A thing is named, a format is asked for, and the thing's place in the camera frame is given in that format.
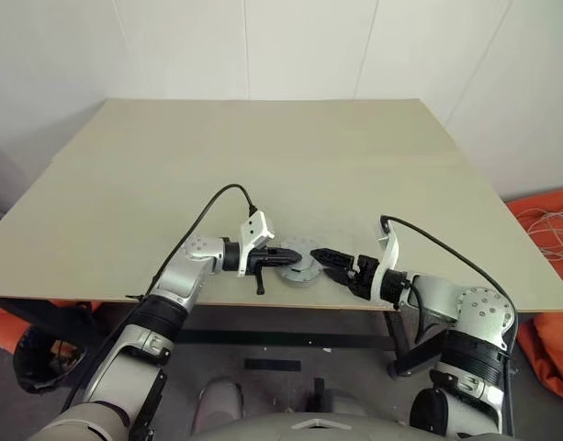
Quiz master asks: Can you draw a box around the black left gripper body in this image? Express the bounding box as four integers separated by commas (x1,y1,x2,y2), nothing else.
247,246,272,296

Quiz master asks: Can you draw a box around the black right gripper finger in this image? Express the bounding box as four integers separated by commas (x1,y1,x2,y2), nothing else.
326,266,356,288
310,247,356,270

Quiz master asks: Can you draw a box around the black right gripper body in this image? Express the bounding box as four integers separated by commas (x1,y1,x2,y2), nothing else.
352,254,382,302

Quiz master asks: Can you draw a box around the motor stator with copper windings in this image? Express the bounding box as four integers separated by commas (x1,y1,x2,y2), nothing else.
278,261,324,287

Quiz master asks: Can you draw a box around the black floor tape strip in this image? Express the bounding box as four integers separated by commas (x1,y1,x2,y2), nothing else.
243,358,303,372

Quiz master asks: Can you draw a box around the grey rounded robot leg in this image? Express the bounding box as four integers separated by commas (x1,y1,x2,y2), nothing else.
191,377,245,426

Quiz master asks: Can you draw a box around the large orange beanbag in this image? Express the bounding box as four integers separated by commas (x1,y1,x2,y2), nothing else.
505,186,563,295

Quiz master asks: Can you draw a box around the grey robot torso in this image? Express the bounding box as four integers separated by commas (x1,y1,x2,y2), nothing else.
188,411,401,441

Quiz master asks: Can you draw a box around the orange cushion with folds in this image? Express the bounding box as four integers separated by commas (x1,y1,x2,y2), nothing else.
517,314,563,405

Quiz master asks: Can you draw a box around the black trash bin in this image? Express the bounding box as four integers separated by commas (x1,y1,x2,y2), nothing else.
12,333,89,394

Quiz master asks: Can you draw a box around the small orange cushion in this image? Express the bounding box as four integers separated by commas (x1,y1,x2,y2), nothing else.
0,299,98,353

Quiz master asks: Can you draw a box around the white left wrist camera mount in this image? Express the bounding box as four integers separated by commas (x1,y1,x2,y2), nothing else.
237,209,276,279

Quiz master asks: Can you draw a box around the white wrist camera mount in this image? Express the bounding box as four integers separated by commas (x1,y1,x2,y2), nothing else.
237,209,276,279
376,219,400,305

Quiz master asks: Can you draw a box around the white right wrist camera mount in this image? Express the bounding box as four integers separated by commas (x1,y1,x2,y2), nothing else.
376,219,400,305

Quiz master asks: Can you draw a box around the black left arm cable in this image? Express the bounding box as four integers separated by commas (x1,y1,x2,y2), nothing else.
62,184,257,414

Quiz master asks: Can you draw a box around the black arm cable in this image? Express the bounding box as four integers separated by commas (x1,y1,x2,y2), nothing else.
62,184,257,414
380,215,517,441

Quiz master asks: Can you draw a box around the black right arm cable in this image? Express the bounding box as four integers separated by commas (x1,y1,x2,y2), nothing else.
380,215,517,441

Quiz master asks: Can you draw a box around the black table frame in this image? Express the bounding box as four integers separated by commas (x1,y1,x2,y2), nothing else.
0,297,452,380

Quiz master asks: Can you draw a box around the white cable bundle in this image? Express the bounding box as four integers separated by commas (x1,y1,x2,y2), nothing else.
522,206,563,263

